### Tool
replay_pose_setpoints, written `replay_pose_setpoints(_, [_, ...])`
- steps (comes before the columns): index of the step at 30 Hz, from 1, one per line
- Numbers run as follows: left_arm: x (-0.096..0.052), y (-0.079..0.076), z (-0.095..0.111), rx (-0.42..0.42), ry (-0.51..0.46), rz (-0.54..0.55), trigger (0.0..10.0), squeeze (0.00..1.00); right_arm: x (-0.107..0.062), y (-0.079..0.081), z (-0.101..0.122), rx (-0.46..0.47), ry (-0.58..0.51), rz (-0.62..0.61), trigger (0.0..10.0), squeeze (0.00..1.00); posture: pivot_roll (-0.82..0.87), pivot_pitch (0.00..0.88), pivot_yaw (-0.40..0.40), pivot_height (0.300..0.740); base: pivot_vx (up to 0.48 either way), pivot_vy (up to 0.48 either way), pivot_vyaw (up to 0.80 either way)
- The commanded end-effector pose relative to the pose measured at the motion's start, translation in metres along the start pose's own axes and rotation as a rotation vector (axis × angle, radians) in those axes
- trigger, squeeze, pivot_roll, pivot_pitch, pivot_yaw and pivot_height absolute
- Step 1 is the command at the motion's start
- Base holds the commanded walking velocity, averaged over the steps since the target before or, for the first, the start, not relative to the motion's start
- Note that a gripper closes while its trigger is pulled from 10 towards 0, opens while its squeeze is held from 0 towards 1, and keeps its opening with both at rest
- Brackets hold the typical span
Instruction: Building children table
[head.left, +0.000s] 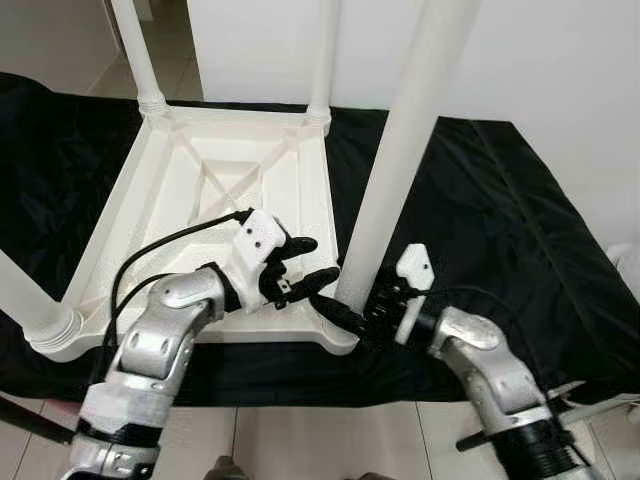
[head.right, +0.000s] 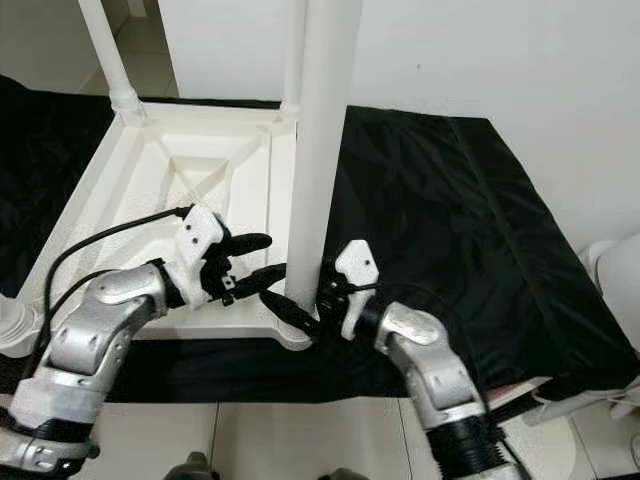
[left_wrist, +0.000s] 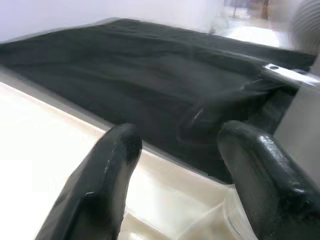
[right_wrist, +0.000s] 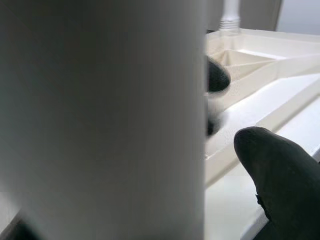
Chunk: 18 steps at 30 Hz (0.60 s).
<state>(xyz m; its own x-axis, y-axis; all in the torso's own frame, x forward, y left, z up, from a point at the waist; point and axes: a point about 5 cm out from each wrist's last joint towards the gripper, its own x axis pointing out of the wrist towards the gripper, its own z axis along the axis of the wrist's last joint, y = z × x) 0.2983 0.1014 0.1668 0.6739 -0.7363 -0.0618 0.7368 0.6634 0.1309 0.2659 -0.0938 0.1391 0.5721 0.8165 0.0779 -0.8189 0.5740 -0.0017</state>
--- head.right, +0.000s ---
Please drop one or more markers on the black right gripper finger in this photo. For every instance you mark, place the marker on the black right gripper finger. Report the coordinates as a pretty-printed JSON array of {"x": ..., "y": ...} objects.
[{"x": 290, "y": 312}]

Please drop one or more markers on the white plastic table top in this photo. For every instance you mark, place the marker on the white plastic table top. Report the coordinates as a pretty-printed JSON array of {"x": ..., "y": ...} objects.
[{"x": 160, "y": 170}]

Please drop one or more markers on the grey robot left leg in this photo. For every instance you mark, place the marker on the grey robot left leg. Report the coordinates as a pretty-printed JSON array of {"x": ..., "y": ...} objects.
[{"x": 190, "y": 468}]

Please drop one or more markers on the black cloth cover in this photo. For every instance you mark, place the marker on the black cloth cover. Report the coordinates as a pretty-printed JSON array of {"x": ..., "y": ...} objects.
[{"x": 460, "y": 250}]

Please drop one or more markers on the white plastic table leg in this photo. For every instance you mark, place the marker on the white plastic table leg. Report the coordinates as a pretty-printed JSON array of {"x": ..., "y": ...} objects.
[
  {"x": 105, "y": 50},
  {"x": 294, "y": 50},
  {"x": 325, "y": 150},
  {"x": 12, "y": 325}
]

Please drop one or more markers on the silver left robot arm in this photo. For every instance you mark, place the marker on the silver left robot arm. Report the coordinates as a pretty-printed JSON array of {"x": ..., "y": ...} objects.
[{"x": 100, "y": 340}]

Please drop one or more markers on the grey robot leg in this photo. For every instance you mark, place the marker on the grey robot leg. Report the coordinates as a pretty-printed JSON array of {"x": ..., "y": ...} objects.
[
  {"x": 190, "y": 468},
  {"x": 345, "y": 474}
]

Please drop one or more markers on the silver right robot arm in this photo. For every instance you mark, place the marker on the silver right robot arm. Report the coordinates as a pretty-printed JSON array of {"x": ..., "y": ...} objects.
[{"x": 435, "y": 355}]

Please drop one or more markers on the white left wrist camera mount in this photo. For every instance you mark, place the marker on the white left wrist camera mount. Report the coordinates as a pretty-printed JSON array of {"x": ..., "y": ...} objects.
[{"x": 200, "y": 232}]

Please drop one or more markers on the grey robot right leg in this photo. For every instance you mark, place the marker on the grey robot right leg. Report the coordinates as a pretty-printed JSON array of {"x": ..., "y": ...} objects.
[{"x": 345, "y": 474}]

